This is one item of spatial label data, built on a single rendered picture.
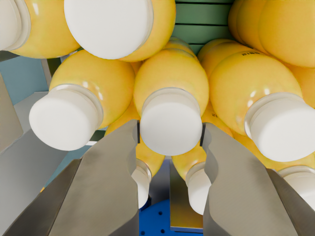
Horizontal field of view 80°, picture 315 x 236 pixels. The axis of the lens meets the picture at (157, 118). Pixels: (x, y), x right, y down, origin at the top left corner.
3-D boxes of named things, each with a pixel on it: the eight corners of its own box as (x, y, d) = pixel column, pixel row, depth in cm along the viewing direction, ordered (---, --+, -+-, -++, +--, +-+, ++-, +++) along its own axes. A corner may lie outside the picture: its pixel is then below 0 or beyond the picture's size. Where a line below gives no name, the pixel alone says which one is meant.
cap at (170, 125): (150, 85, 12) (147, 96, 10) (209, 103, 12) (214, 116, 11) (136, 134, 14) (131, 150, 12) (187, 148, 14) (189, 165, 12)
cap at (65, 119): (109, 127, 13) (101, 143, 12) (66, 145, 14) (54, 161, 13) (75, 79, 12) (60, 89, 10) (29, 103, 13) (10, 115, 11)
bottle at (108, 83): (154, 69, 30) (138, 138, 14) (117, 87, 32) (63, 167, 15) (132, 24, 27) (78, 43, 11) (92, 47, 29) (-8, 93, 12)
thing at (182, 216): (168, 168, 36) (168, 237, 25) (169, 158, 35) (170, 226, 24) (222, 171, 35) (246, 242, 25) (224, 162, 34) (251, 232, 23)
